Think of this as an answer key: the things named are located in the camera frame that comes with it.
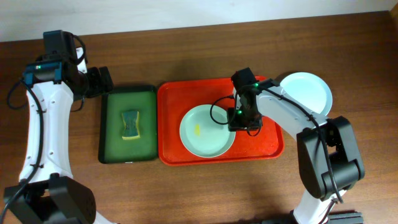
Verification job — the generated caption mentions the mint green round plate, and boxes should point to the mint green round plate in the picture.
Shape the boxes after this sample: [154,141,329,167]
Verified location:
[179,105,236,158]

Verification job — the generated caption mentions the light blue round plate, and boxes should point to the light blue round plate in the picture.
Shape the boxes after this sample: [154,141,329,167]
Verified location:
[280,72,333,116]

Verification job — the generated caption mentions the white round plate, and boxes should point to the white round plate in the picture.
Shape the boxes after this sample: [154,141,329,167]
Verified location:
[317,102,333,118]

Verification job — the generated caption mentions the green yellow sponge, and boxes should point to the green yellow sponge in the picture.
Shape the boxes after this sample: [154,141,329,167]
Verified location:
[122,110,141,140]

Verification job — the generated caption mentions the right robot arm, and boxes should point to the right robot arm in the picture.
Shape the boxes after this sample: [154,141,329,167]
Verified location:
[228,68,365,223]

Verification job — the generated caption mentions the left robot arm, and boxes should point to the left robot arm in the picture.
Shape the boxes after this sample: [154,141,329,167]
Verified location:
[1,30,114,223]

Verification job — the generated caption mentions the red plastic tray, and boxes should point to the red plastic tray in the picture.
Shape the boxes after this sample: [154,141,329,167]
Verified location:
[157,78,284,166]

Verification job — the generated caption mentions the dark green plastic tray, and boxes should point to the dark green plastic tray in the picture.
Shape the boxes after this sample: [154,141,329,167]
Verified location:
[98,85,158,164]

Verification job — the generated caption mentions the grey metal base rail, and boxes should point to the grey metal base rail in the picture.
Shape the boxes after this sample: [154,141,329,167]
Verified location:
[327,212,364,224]

